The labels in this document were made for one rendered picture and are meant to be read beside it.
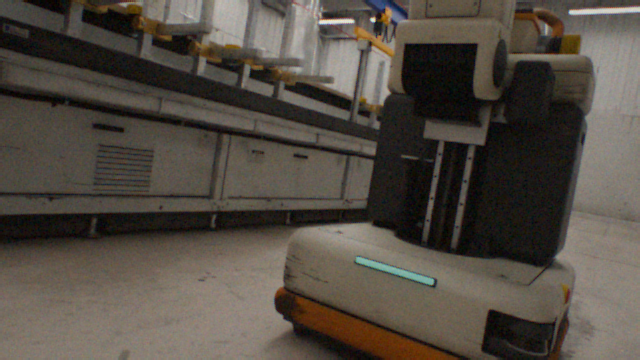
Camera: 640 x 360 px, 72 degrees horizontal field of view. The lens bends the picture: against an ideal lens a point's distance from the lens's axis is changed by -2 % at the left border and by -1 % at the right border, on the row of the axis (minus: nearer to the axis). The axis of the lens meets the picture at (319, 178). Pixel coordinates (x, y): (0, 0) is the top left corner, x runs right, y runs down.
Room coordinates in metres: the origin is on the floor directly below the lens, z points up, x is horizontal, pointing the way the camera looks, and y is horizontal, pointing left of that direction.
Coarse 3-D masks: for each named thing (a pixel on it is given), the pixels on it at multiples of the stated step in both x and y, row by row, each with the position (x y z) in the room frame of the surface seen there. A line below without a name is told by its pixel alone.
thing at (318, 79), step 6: (264, 78) 2.28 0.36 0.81; (270, 78) 2.26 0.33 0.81; (288, 78) 2.20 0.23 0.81; (294, 78) 2.18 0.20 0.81; (300, 78) 2.16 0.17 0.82; (306, 78) 2.14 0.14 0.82; (312, 78) 2.12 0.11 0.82; (318, 78) 2.10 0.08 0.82; (324, 78) 2.08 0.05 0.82; (330, 78) 2.06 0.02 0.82
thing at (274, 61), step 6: (228, 60) 2.08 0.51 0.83; (234, 60) 2.06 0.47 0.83; (258, 60) 1.98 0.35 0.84; (264, 60) 1.96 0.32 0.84; (270, 60) 1.94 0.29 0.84; (276, 60) 1.92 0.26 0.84; (282, 60) 1.90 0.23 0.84; (288, 60) 1.88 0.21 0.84; (294, 60) 1.87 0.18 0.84; (300, 60) 1.86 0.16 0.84; (282, 66) 1.94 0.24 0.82; (288, 66) 1.91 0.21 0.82; (294, 66) 1.89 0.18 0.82; (300, 66) 1.87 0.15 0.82
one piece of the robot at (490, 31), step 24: (432, 0) 1.02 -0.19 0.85; (456, 0) 0.99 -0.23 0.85; (480, 0) 0.96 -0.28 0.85; (504, 0) 0.95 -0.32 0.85; (408, 24) 1.01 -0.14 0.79; (432, 24) 0.98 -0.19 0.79; (456, 24) 0.95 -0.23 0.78; (480, 24) 0.92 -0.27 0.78; (504, 24) 0.96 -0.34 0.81; (480, 48) 0.92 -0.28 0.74; (504, 48) 0.98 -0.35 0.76; (480, 72) 0.92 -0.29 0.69; (504, 72) 1.01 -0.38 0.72; (480, 96) 0.95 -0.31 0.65; (504, 96) 1.04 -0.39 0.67
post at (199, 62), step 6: (204, 0) 1.77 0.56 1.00; (210, 0) 1.77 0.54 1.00; (204, 6) 1.77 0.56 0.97; (210, 6) 1.77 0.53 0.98; (204, 12) 1.76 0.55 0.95; (210, 12) 1.77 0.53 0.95; (204, 18) 1.76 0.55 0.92; (210, 18) 1.78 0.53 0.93; (198, 36) 1.77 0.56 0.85; (204, 36) 1.76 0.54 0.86; (204, 42) 1.77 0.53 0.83; (198, 60) 1.76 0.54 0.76; (204, 60) 1.78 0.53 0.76; (198, 66) 1.76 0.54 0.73; (204, 66) 1.78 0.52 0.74
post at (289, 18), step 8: (288, 8) 2.18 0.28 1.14; (288, 16) 2.18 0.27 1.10; (288, 24) 2.17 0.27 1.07; (288, 32) 2.17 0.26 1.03; (288, 40) 2.18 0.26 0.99; (288, 48) 2.19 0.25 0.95; (280, 56) 2.18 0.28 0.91; (288, 56) 2.20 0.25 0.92; (280, 80) 2.17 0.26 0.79; (280, 88) 2.18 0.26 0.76
